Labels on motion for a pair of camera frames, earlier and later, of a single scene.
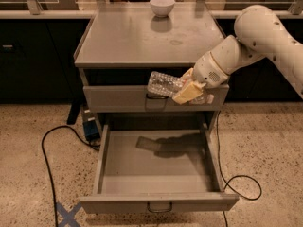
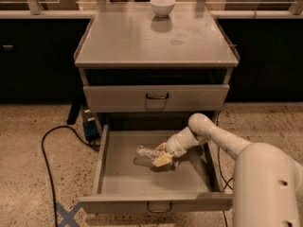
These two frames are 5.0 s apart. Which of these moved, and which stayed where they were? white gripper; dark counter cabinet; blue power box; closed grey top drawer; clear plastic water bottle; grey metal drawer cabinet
Moved: white gripper; clear plastic water bottle
Stayed: grey metal drawer cabinet; blue power box; closed grey top drawer; dark counter cabinet
